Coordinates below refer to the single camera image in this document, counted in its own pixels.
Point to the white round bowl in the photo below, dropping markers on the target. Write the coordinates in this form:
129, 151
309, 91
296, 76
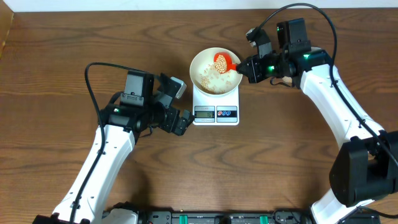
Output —
205, 58

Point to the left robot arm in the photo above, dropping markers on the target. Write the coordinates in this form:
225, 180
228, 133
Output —
114, 140

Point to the red plastic measuring scoop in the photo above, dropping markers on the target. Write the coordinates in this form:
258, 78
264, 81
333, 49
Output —
223, 62

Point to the soybeans pile in bowl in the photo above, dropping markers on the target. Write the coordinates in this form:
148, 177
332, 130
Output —
214, 82

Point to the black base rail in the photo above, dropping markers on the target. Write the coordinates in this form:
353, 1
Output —
248, 217

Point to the white digital kitchen scale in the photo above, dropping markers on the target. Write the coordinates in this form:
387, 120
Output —
216, 110

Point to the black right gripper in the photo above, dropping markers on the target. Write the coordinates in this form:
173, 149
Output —
253, 75

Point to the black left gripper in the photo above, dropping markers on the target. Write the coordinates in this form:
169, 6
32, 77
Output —
168, 124

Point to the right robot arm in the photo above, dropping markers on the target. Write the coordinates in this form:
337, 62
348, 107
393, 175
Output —
365, 169

